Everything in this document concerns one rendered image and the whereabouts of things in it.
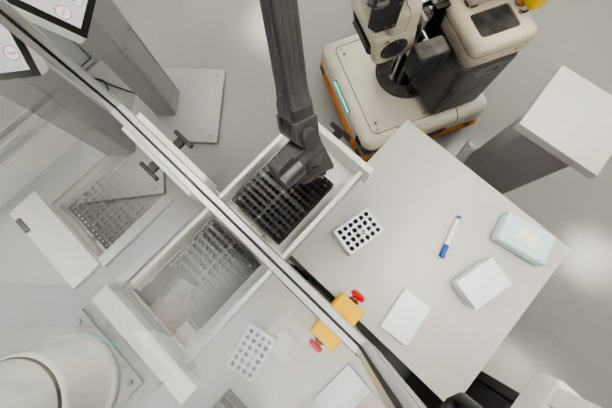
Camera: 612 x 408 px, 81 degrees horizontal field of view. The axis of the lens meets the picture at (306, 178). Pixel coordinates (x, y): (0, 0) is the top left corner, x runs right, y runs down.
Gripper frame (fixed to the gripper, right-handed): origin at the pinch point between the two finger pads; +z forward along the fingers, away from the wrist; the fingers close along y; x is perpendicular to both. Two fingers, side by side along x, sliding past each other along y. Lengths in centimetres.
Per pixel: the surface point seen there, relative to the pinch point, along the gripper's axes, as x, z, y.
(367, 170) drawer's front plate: -5.7, -1.3, 14.3
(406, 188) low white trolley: -12.1, 15.4, 27.5
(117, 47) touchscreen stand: 87, 25, -44
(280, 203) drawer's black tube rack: -3.4, 2.1, -10.4
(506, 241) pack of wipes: -38, 12, 44
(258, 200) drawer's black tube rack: -0.1, 2.1, -15.7
